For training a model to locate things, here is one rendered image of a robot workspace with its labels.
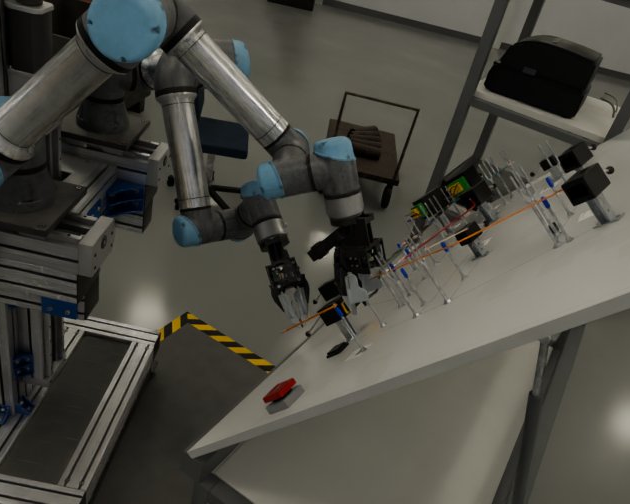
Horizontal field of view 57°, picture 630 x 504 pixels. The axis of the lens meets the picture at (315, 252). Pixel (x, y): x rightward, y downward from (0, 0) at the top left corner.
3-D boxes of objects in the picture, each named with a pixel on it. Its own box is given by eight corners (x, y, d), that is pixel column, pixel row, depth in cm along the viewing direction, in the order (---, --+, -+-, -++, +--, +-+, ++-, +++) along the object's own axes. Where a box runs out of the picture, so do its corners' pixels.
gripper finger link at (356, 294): (367, 320, 118) (363, 275, 116) (342, 318, 121) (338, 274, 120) (375, 316, 120) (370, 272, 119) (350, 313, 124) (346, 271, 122)
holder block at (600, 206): (643, 194, 95) (614, 147, 95) (614, 225, 89) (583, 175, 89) (618, 203, 99) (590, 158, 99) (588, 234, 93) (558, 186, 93)
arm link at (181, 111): (153, 29, 128) (191, 249, 133) (198, 31, 134) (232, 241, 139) (134, 44, 137) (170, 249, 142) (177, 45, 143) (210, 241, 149)
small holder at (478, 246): (506, 237, 127) (489, 209, 127) (484, 257, 122) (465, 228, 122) (491, 243, 131) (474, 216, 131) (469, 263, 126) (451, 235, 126)
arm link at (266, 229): (255, 234, 143) (286, 223, 143) (260, 251, 142) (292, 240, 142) (250, 226, 135) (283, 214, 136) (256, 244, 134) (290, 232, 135)
